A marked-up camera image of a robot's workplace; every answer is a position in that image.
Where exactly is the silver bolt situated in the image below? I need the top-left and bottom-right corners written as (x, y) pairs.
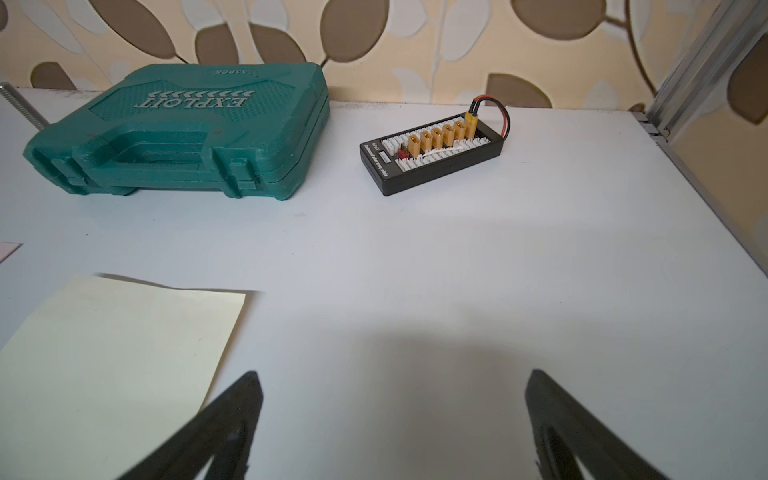
top-left (0, 82), bottom-right (50, 131)

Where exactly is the yellow letter paper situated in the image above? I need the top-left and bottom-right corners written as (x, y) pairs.
top-left (1, 276), bottom-right (245, 479)

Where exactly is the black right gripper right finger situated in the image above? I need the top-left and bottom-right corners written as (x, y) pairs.
top-left (525, 369), bottom-right (666, 479)

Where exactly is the green plastic tool case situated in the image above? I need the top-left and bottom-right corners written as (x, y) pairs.
top-left (24, 62), bottom-right (330, 200)

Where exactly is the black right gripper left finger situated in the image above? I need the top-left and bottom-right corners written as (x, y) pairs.
top-left (121, 371), bottom-right (264, 479)

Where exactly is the aluminium frame post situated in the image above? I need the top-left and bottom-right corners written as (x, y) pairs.
top-left (647, 1), bottom-right (767, 270)

